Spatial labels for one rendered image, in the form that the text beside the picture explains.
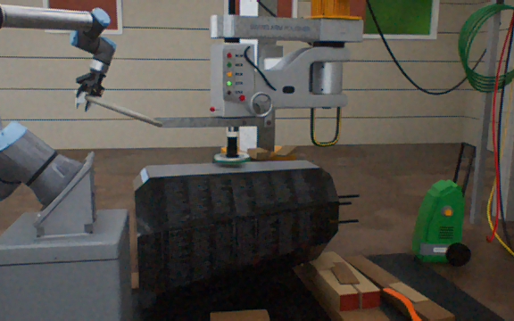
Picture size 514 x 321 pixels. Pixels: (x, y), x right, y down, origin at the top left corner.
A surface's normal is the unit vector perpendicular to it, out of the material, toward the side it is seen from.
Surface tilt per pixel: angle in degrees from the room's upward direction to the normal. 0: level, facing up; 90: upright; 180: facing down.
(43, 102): 90
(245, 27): 90
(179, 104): 90
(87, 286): 90
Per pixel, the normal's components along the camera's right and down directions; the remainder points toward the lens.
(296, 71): 0.41, 0.18
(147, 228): -0.52, -0.38
